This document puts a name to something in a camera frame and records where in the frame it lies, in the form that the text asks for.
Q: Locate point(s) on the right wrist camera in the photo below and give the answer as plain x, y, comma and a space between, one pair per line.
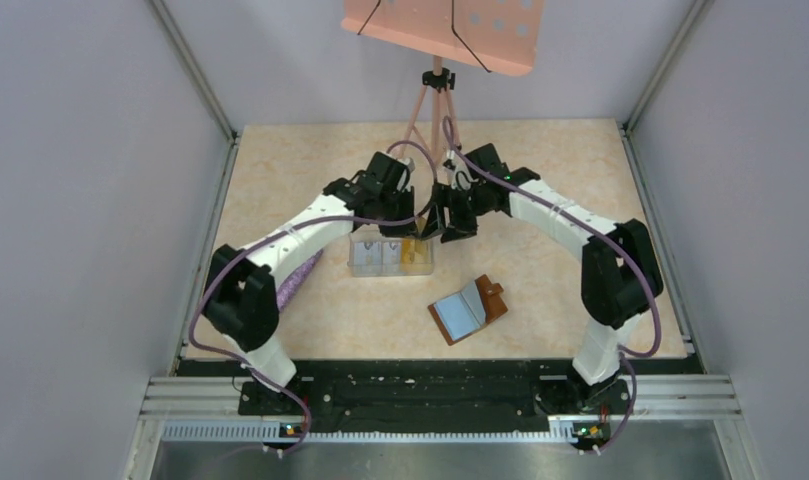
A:
457, 172

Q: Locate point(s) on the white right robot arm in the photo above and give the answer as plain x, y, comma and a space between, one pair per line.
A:
620, 276

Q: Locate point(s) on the brown leather card holder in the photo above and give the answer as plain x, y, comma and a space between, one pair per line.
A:
466, 312

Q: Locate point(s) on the clear plastic card box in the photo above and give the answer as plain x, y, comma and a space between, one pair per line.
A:
381, 270

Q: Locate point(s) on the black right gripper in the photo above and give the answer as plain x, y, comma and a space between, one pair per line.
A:
459, 227

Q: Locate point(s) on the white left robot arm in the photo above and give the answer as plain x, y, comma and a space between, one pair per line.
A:
240, 300

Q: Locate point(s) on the silver vip card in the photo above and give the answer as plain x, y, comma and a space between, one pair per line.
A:
391, 252
367, 253

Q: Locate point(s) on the pink music stand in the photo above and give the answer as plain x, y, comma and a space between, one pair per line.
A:
500, 37

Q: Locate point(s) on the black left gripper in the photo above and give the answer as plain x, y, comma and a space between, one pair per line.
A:
401, 230

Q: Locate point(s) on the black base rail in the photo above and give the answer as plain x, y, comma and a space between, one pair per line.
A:
436, 396

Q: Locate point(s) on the purple glitter microphone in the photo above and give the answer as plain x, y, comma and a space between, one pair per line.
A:
294, 281

